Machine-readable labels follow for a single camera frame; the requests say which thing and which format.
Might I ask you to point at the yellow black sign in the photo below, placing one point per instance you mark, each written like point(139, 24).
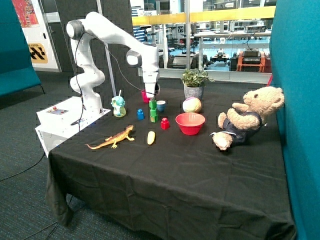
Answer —
point(37, 53)

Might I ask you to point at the red toy block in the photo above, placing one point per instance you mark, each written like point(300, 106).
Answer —
point(165, 124)

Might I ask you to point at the red plastic bowl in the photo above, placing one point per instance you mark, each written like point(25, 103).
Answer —
point(190, 123)

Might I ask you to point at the blue toy block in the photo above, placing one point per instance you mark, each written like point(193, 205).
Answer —
point(140, 114)

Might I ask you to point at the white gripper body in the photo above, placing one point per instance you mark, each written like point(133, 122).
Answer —
point(150, 80)

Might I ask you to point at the red wall poster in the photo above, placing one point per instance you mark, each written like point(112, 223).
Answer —
point(26, 13)

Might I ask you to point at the teal partition right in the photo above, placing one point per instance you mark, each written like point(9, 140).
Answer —
point(295, 63)

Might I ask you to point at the blue white teacup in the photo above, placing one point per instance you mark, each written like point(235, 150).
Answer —
point(161, 105)

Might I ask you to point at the green block with yellow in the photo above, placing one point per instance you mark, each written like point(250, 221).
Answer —
point(154, 119)

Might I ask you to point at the pastel soft ball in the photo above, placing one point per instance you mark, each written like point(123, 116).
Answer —
point(192, 105)

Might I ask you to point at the brown teddy bear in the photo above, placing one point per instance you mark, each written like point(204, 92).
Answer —
point(243, 120)

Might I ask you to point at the potted green plant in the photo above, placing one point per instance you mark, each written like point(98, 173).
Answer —
point(194, 81)

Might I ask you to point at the orange toy lizard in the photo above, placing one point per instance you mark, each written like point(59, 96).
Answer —
point(113, 140)

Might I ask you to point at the orange equipment rack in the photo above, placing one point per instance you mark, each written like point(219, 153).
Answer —
point(251, 60)

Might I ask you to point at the yellow toy corn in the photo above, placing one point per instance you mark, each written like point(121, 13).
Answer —
point(151, 137)

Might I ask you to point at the pink plastic cup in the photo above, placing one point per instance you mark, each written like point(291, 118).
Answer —
point(144, 97)

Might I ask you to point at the teal sofa left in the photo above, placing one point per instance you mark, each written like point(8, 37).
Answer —
point(16, 69)

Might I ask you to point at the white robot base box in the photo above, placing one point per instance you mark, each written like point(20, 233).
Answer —
point(63, 120)

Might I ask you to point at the white lab table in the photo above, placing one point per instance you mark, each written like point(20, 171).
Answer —
point(231, 40)

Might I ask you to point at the black tablecloth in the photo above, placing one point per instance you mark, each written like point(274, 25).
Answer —
point(181, 187)

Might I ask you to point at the blue green sippy cup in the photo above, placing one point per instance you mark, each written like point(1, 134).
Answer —
point(118, 104)

